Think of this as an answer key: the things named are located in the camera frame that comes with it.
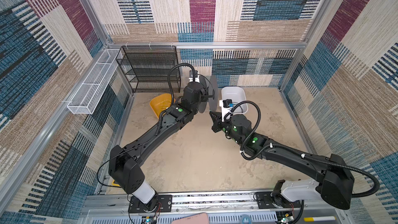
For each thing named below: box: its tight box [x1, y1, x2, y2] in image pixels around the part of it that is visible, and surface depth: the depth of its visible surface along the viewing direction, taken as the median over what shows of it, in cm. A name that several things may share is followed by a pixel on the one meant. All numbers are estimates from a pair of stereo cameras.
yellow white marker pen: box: [303, 215, 337, 222], surface depth 70 cm
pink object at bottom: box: [171, 212, 210, 224], surface depth 70 cm
